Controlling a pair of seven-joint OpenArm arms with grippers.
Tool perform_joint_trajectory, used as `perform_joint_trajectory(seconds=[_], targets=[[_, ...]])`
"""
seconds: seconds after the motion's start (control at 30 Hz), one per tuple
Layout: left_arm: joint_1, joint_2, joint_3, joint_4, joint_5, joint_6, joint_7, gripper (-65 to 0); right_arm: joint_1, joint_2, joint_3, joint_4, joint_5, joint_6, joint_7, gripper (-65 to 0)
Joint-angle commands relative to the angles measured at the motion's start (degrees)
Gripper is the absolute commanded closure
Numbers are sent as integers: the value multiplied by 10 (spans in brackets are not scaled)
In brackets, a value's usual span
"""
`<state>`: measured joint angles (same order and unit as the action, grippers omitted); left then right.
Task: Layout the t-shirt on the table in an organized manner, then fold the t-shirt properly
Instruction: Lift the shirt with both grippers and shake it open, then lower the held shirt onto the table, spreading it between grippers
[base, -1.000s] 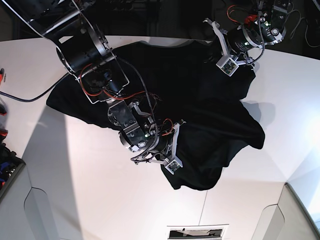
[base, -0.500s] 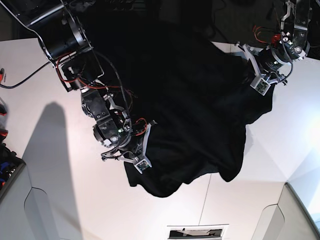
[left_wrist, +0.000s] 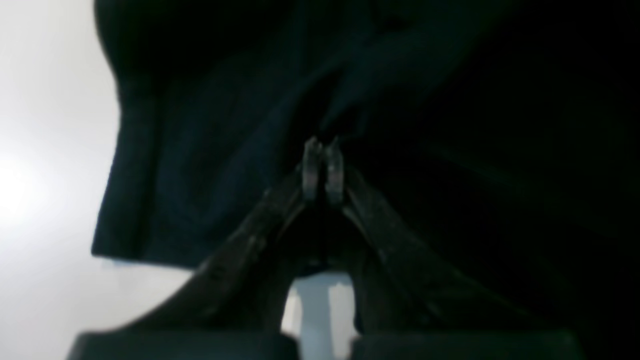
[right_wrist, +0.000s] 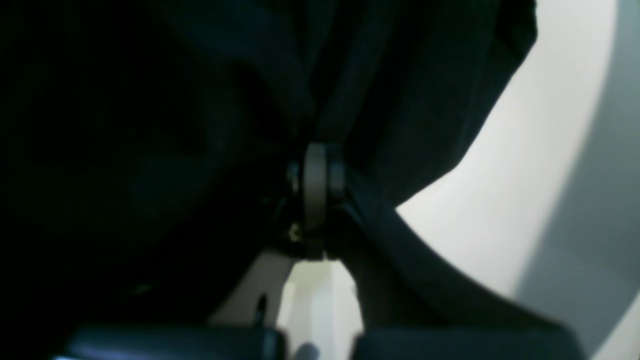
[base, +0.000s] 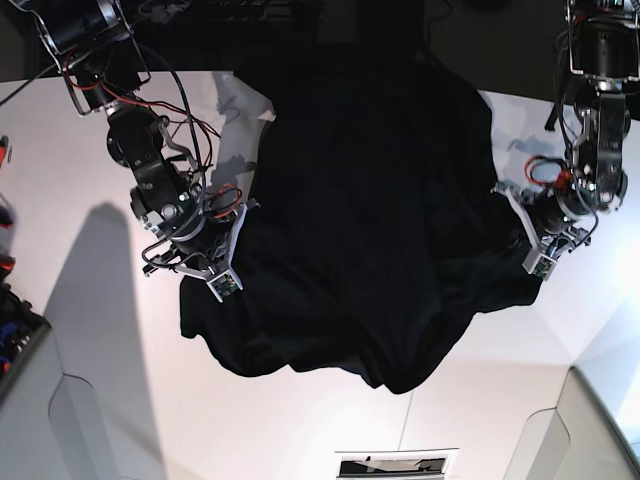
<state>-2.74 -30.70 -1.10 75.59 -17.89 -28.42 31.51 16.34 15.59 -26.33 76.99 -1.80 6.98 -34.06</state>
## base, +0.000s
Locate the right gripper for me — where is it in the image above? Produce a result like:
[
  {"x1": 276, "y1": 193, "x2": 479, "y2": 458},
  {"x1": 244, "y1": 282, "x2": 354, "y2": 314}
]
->
[{"x1": 140, "y1": 198, "x2": 261, "y2": 280}]

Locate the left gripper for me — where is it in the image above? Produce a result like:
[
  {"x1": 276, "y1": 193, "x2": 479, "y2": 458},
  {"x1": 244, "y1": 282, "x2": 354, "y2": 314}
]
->
[{"x1": 491, "y1": 180, "x2": 598, "y2": 260}]

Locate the black t-shirt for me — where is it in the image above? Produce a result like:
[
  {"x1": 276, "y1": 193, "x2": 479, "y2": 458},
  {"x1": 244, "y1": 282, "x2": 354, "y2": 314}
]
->
[{"x1": 180, "y1": 47, "x2": 541, "y2": 394}]

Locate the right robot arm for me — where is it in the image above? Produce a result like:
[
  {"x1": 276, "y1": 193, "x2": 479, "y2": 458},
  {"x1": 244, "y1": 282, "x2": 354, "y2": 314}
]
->
[{"x1": 13, "y1": 1, "x2": 255, "y2": 289}]

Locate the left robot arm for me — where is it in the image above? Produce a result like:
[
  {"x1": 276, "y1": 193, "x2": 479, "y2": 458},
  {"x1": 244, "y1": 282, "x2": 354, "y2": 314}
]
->
[{"x1": 494, "y1": 1, "x2": 639, "y2": 278}]

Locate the bin of clothes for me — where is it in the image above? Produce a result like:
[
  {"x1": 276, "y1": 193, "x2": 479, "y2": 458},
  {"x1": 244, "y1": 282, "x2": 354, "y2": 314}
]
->
[{"x1": 0, "y1": 135, "x2": 53, "y2": 396}]

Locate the printed paper sheet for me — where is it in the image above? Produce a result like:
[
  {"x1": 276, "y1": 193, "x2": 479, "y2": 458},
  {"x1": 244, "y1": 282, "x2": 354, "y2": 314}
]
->
[{"x1": 335, "y1": 448, "x2": 459, "y2": 480}]

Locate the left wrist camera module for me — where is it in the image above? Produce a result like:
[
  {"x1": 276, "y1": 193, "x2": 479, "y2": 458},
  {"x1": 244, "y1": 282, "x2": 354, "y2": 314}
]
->
[{"x1": 522, "y1": 247, "x2": 557, "y2": 281}]

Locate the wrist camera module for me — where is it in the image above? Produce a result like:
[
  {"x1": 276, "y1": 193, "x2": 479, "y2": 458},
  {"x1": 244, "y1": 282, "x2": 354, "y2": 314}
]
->
[
  {"x1": 522, "y1": 247, "x2": 557, "y2": 281},
  {"x1": 206, "y1": 267, "x2": 244, "y2": 303}
]

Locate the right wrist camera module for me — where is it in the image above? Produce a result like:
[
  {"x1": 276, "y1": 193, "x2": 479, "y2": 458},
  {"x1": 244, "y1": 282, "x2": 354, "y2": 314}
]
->
[{"x1": 206, "y1": 267, "x2": 244, "y2": 303}]

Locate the right white mount panel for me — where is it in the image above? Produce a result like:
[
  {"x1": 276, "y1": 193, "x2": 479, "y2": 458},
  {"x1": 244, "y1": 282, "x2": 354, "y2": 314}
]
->
[{"x1": 504, "y1": 368, "x2": 639, "y2": 480}]

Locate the white mount panel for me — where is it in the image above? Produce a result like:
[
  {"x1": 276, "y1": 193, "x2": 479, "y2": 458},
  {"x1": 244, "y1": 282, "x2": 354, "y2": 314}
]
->
[
  {"x1": 1, "y1": 330, "x2": 121, "y2": 479},
  {"x1": 504, "y1": 368, "x2": 639, "y2": 480}
]

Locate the left white mount panel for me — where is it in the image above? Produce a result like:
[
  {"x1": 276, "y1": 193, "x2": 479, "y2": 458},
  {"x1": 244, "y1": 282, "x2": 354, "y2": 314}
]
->
[{"x1": 1, "y1": 330, "x2": 121, "y2": 479}]

